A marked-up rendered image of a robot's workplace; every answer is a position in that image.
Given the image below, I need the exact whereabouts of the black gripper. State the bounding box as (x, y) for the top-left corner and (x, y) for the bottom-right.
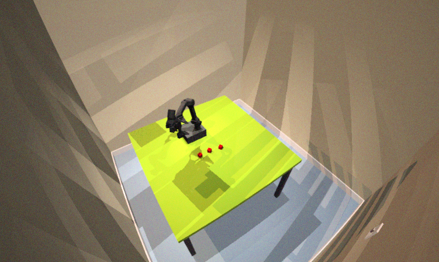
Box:
(171, 113), (189, 139)

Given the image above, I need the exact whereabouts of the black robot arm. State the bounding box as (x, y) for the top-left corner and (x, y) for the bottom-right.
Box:
(165, 98), (202, 133)

